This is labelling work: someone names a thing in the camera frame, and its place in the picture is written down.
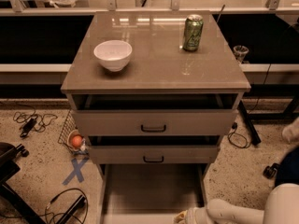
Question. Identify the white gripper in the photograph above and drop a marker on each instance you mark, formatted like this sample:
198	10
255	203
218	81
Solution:
196	216

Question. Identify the grey drawer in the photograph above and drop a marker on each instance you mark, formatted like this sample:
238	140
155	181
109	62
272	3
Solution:
203	114
150	193
154	149

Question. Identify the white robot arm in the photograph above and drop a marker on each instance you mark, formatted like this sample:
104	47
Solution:
282	207

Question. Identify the grey drawer cabinet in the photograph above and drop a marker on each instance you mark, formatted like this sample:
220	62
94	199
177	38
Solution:
158	62

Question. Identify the black chair caster leg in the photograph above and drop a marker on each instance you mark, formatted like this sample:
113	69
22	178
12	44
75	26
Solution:
270	171

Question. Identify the black table leg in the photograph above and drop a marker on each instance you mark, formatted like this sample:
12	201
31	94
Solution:
255	139

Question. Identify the blue tape cross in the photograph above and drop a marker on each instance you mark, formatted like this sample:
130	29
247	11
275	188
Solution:
76	172

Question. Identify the orange ball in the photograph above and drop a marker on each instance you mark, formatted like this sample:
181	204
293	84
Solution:
76	141

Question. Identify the person's shoe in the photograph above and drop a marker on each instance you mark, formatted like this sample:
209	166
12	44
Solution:
291	132

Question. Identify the white ceramic bowl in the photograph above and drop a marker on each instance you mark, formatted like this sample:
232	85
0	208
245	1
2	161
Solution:
113	55

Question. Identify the clear glass cup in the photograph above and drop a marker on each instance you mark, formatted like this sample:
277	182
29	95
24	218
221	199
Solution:
240	52

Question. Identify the green soda can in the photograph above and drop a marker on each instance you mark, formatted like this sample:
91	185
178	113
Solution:
192	32

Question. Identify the wire basket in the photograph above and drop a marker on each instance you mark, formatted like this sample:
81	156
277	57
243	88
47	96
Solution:
69	129

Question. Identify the black power adapter with cable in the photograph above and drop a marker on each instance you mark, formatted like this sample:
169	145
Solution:
31	121

